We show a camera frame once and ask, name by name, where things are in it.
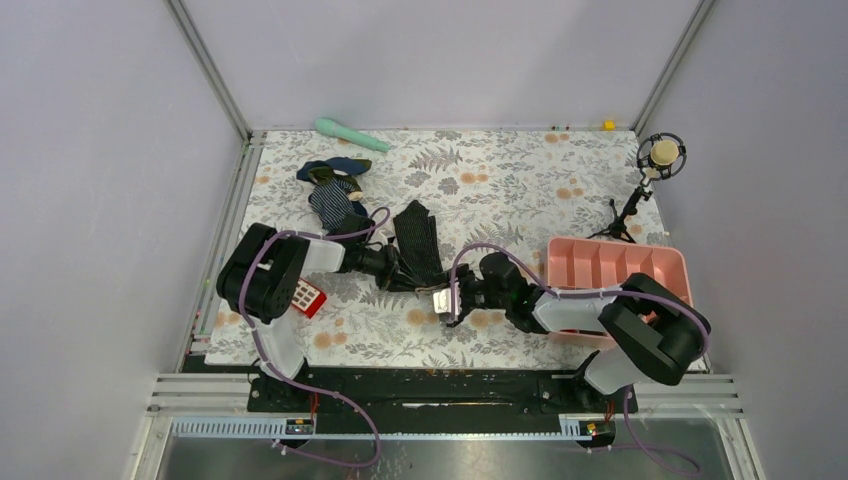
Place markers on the black microphone with stand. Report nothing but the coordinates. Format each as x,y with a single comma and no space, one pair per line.
659,157

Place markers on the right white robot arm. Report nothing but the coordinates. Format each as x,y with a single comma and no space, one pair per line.
656,335

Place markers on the black striped underwear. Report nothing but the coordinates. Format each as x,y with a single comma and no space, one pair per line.
418,263

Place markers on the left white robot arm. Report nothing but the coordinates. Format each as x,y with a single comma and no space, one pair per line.
260,279

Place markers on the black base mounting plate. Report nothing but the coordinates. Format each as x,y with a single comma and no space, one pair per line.
434,401

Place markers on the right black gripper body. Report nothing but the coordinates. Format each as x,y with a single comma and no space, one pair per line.
477,293

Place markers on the pink compartment organizer tray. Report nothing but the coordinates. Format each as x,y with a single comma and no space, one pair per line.
574,263

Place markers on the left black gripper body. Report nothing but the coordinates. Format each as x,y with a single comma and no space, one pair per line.
381,264

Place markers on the floral patterned table mat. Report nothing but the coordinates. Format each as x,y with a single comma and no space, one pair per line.
514,189

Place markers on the mint green handheld tool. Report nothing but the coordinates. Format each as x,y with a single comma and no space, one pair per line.
331,128

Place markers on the blue striped underwear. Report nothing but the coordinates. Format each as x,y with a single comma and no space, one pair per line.
336,191

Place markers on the red white calculator toy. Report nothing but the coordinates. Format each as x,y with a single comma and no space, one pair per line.
307,298

